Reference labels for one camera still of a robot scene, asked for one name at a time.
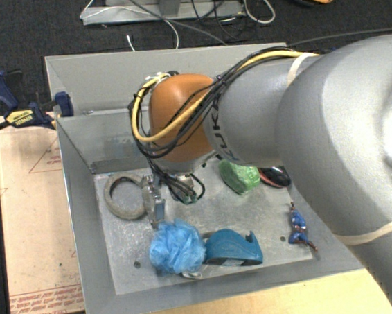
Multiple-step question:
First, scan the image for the black and red rounded object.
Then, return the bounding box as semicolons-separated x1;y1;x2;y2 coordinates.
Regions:
257;163;292;191

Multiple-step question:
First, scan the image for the green sponge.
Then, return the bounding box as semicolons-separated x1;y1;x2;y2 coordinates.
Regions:
217;155;263;198

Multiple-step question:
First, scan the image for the brown cardboard board, red print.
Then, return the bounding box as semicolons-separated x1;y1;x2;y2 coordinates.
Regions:
0;109;87;314

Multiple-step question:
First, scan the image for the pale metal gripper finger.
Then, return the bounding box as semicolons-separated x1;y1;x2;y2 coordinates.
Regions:
139;174;157;232
151;181;169;224

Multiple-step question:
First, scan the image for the blue tape dispenser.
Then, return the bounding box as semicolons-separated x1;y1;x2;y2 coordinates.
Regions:
200;225;265;272

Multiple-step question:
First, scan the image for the grey metal bin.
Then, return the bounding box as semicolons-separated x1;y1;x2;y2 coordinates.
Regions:
44;25;368;314

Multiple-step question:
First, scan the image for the grey ring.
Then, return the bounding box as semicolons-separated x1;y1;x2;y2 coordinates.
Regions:
100;170;153;224

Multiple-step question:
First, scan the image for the blue mesh bath pouf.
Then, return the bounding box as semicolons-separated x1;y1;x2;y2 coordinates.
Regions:
145;216;210;284

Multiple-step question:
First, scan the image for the blue and red toy figure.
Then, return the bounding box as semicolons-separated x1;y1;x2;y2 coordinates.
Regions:
284;199;319;256

